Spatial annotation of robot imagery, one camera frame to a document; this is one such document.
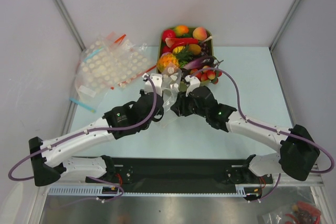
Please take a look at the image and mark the clear dotted zip bag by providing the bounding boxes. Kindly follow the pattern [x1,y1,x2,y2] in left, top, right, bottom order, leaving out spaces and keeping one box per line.
[160,62,182,128]

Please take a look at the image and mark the toy pineapple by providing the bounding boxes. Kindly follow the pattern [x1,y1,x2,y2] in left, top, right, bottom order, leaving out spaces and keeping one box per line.
[156,46,193,72]

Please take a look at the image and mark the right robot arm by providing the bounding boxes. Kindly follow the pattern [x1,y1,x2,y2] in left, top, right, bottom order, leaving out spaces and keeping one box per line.
[171,86,320,183]

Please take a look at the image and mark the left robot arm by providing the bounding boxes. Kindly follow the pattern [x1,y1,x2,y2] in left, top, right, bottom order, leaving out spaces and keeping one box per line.
[29,90,163,187]

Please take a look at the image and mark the pile of dotted zip bags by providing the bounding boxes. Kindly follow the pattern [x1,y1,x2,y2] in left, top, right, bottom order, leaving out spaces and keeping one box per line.
[75,32,156,110]

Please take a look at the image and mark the blue zip bag slider strip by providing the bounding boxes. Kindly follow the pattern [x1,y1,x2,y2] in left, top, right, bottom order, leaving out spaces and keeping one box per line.
[69,98,96,113]

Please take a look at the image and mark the bag of red items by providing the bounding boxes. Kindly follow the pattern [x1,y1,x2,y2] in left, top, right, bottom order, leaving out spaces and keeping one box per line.
[261,201,322,224]

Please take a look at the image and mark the toy lychee cluster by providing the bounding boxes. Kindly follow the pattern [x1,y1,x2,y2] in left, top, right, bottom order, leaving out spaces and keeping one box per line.
[190,60,223,84]

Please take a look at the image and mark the purple toy eggplant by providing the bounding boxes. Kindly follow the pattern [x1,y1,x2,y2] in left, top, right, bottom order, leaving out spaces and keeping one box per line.
[182,56,215,70]

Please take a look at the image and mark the toy purple grapes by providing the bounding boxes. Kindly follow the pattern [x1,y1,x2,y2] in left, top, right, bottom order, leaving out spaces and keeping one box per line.
[198,42,210,56]

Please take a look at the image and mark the brown toy kiwi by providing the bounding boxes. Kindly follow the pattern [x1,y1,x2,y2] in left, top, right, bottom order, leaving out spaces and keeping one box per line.
[188,44,202,56]

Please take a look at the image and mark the green plastic fruit bin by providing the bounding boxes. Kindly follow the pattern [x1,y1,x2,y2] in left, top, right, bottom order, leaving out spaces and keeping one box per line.
[156,25,219,76]

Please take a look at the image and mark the red toy chili pepper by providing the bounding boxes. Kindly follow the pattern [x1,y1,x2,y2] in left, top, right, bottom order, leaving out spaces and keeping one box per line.
[171,38,198,49]

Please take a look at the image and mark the toy watermelon slice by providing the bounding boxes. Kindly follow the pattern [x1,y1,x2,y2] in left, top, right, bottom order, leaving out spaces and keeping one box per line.
[165,37,181,48]

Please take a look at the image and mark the toy peach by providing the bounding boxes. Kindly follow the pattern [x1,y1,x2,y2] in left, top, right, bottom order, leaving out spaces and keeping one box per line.
[192,27,207,41]

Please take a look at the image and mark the orange toy mango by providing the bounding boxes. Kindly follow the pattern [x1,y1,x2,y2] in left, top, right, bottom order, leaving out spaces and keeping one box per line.
[173,25,189,37]

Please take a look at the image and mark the red toy apple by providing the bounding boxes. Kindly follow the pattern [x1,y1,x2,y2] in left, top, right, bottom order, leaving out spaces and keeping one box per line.
[161,29,176,42]

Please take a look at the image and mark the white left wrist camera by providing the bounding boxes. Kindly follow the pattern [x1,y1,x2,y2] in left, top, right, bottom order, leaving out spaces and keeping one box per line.
[142,73,163,96]

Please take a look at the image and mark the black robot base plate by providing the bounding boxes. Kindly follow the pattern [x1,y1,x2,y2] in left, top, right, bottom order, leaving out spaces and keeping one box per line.
[99,157,273,193]

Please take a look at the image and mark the white cable duct strip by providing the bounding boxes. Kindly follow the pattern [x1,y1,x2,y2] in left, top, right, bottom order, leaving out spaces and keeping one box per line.
[48,185,262,198]

